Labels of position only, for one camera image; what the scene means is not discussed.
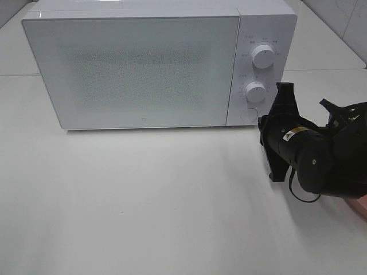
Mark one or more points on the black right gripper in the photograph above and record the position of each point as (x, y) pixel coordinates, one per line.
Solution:
(290, 140)

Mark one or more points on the upper white microwave knob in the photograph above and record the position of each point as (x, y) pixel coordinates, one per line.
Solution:
(262, 55)

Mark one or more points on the pink round plate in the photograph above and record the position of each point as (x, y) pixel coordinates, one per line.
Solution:
(358, 205)

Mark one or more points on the lower white microwave knob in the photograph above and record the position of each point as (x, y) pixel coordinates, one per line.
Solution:
(254, 92)

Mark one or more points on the round white door-release button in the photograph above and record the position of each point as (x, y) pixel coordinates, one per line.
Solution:
(249, 116)

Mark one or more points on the white microwave knob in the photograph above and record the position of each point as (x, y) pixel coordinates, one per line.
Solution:
(262, 55)
(254, 92)

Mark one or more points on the white microwave oven body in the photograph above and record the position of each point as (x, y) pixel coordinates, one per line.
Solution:
(272, 22)

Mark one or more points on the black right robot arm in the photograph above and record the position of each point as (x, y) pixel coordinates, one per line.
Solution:
(329, 160)

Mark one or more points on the white microwave door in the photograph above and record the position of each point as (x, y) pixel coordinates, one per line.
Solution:
(136, 72)

